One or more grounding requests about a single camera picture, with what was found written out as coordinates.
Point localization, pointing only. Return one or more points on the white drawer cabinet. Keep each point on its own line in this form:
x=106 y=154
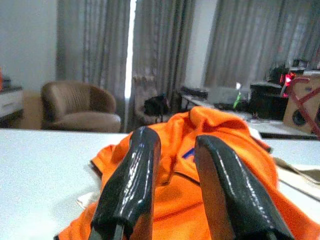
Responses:
x=10 y=102

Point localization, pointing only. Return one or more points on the black device red light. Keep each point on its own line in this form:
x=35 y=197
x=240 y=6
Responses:
x=277 y=72

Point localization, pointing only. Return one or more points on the light grey jeans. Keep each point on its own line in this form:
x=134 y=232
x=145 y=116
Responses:
x=300 y=172

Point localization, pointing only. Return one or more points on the black flat device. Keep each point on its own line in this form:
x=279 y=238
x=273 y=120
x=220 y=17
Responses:
x=195 y=92

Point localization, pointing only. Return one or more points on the orange shirt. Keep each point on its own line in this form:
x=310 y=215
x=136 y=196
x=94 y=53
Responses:
x=177 y=200

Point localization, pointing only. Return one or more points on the black equipment box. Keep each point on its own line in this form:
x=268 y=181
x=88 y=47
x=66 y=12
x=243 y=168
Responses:
x=267 y=105

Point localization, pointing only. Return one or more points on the black bag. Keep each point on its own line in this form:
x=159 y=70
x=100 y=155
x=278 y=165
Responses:
x=156 y=106

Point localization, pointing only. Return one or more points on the grey curtain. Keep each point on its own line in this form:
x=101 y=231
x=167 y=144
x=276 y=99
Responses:
x=95 y=37
x=162 y=37
x=250 y=37

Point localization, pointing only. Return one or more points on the red metal hanger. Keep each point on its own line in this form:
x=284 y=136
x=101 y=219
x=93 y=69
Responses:
x=300 y=80

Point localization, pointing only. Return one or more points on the green object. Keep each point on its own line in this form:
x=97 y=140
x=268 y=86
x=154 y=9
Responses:
x=237 y=101

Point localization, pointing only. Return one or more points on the brown armchair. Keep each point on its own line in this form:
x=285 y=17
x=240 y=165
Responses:
x=75 y=105

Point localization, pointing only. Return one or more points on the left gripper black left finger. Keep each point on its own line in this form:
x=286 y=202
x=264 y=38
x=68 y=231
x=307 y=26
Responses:
x=125 y=190

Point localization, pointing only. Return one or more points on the cardboard box round hole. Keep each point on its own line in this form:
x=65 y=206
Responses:
x=312 y=105

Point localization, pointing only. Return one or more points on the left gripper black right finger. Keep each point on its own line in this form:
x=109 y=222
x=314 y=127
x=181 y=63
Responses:
x=232 y=195

